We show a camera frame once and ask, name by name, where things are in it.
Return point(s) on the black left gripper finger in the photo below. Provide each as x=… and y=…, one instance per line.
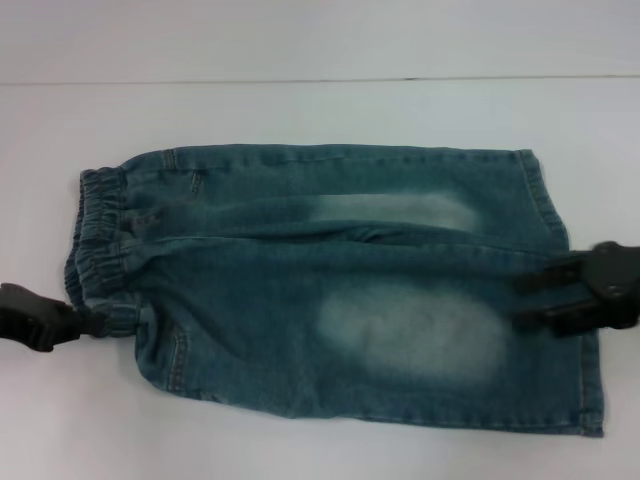
x=90, y=325

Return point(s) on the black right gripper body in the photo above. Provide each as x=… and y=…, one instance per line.
x=615, y=285

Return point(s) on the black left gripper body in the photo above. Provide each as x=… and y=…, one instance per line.
x=30, y=320

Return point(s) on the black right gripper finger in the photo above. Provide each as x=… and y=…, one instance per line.
x=560, y=316
x=550, y=280

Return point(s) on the blue denim shorts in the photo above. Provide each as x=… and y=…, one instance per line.
x=300, y=280

